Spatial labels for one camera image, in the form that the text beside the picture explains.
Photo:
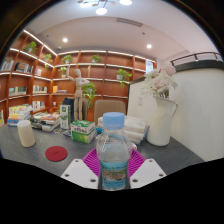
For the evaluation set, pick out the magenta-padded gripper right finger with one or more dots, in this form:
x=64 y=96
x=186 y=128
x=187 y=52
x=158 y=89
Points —
x=148 y=173

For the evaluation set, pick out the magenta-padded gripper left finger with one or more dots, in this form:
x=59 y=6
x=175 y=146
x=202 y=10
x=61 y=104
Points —
x=78 y=173

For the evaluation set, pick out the clear blue-capped water bottle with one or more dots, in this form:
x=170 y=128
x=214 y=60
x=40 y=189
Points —
x=113 y=156

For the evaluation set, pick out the flat round red coaster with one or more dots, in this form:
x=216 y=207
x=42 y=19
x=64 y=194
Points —
x=56 y=153

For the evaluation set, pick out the blue-edged book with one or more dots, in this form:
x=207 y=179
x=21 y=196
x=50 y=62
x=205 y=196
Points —
x=136 y=141

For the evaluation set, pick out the green and white tissue box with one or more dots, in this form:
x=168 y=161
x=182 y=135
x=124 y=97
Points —
x=82 y=131

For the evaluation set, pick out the white jug vase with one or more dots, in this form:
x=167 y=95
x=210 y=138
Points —
x=160 y=123

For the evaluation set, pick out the tall green and white carton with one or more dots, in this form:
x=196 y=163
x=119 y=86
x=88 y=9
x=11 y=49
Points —
x=65 y=116

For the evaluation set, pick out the dark thick book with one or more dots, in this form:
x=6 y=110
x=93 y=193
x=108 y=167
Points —
x=43 y=125

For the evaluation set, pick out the dark book with orange cover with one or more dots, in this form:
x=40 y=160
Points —
x=50 y=117

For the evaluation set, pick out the cream cup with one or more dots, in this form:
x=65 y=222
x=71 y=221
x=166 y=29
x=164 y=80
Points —
x=26 y=134

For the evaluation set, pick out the beige chair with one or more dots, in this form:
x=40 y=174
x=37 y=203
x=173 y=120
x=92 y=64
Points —
x=106 y=108

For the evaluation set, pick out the dark chair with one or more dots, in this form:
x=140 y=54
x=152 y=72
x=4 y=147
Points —
x=68 y=101

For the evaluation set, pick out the wooden artist mannequin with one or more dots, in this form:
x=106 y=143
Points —
x=78 y=96

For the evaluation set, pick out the colourful book stack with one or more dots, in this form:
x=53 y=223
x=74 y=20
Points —
x=18 y=116

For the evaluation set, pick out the white and pink flower bunch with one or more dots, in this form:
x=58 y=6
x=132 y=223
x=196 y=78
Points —
x=158 y=81

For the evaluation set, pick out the wooden shelf unit with books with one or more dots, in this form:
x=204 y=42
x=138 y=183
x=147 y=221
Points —
x=106 y=75

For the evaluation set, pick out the round ceiling spotlight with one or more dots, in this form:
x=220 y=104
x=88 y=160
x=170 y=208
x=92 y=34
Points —
x=65 y=40
x=149 y=46

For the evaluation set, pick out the ceiling air vent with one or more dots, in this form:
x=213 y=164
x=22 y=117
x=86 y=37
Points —
x=129 y=22

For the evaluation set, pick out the branched ceiling lamp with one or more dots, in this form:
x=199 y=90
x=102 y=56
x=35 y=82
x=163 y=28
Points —
x=101 y=11

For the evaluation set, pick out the white wall switch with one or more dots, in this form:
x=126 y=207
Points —
x=140 y=101

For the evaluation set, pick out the white wall notice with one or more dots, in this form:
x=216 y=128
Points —
x=149 y=66

